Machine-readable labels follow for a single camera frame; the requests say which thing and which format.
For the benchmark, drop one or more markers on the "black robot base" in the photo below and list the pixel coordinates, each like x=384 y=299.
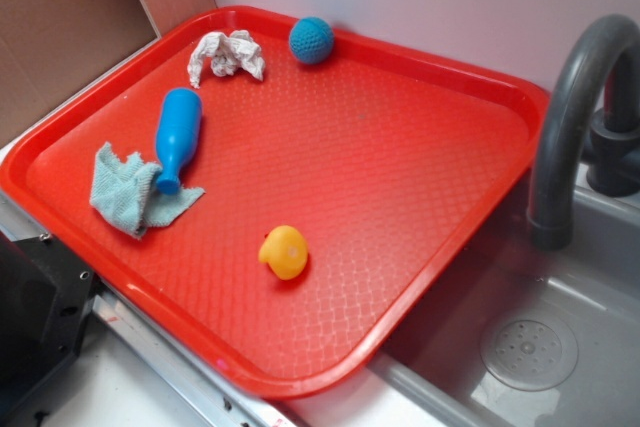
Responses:
x=47 y=293

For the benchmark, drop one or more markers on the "yellow rubber duck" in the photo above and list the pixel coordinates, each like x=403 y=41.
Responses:
x=285 y=251

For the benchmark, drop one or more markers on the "red plastic tray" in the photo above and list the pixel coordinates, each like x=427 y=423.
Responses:
x=386 y=160

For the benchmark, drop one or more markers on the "blue textured ball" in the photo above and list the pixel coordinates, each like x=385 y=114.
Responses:
x=311 y=40

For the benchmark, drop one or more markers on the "blue plastic bottle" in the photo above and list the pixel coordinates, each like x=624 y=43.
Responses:
x=177 y=136

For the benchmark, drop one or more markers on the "crumpled white cloth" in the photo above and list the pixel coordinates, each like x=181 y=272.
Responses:
x=227 y=53

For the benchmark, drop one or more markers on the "light blue cloth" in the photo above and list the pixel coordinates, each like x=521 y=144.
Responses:
x=125 y=194

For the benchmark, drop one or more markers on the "grey curved faucet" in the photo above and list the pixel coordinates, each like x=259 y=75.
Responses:
x=564 y=142

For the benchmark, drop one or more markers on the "grey plastic sink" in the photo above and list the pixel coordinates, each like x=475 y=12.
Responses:
x=510 y=335

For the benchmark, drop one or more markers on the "brown cardboard panel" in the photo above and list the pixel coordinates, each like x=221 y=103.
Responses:
x=53 y=49

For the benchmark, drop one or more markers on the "dark grey faucet handle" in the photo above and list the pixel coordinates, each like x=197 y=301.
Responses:
x=614 y=132

